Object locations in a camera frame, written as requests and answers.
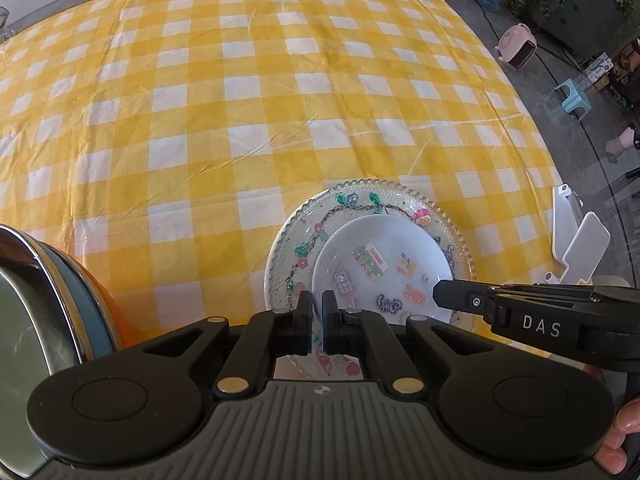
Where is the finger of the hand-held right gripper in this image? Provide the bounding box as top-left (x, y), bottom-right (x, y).
top-left (431, 280), bottom-right (502, 318)

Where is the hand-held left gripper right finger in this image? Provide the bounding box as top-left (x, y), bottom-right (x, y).
top-left (322, 290), bottom-right (498, 396)

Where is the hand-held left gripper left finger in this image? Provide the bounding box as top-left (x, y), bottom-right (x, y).
top-left (137, 290), bottom-right (313, 396)

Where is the white plate with painted vine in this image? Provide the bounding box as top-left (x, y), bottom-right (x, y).
top-left (264, 185), bottom-right (466, 381)

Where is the clear glass plate with stickers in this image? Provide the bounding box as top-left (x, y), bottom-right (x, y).
top-left (267, 177), bottom-right (476, 378)

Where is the small white plate with stickers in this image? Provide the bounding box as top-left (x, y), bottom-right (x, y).
top-left (311, 216), bottom-right (455, 328)

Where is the orange bowl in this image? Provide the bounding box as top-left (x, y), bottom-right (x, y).
top-left (75, 260), bottom-right (138, 356)

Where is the stainless steel bowl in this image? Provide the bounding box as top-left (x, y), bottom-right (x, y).
top-left (0, 225), bottom-right (83, 478)

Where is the person's right hand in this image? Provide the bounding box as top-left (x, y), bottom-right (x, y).
top-left (594, 394), bottom-right (640, 477)

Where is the yellow checked tablecloth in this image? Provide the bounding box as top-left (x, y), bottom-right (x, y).
top-left (0, 0), bottom-right (566, 376)

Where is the light blue plastic stool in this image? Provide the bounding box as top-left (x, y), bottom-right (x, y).
top-left (554, 77), bottom-right (593, 116)

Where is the small printed box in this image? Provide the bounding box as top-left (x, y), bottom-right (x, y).
top-left (587, 57), bottom-right (614, 84)

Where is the grey planter box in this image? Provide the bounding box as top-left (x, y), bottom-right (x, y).
top-left (527, 0), bottom-right (631, 61)

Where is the black heater cable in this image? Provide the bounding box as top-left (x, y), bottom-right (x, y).
top-left (452, 0), bottom-right (502, 37)

